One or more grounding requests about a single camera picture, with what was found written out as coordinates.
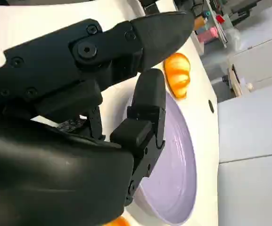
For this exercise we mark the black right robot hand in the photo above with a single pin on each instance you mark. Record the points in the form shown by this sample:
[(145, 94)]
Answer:
[(43, 164)]

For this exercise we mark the orange and white bread roll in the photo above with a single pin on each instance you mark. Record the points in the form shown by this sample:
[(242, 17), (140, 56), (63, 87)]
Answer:
[(120, 222), (177, 75)]

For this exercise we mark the lilac plate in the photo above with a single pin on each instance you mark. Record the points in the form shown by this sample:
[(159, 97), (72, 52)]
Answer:
[(173, 164)]

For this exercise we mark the wooden board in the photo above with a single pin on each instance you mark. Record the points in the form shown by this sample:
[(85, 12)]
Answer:
[(235, 81)]

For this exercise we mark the grey desk partition panel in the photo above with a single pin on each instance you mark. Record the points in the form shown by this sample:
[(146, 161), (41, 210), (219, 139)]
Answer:
[(251, 195), (251, 129)]

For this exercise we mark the pink box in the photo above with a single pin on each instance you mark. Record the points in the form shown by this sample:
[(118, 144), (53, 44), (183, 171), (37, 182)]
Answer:
[(210, 34)]

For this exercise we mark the white shelf frame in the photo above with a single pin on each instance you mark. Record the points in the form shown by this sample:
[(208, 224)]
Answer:
[(217, 23)]

